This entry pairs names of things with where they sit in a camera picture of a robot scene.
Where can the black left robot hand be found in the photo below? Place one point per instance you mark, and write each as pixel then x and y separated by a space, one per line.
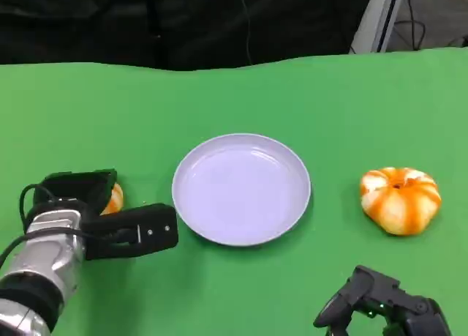
pixel 73 187

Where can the orange and white bread roll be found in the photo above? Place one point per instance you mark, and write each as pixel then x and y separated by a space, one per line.
pixel 115 200
pixel 400 204

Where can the green table cloth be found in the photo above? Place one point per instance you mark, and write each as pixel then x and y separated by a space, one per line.
pixel 234 101

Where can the lilac plate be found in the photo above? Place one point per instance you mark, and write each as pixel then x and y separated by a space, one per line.
pixel 241 191

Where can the white metal frame post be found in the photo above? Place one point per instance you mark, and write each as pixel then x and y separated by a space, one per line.
pixel 378 17

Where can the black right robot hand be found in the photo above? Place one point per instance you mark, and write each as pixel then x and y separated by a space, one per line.
pixel 398 303

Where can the black backdrop curtain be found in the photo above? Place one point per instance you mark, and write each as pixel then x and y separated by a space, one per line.
pixel 109 21

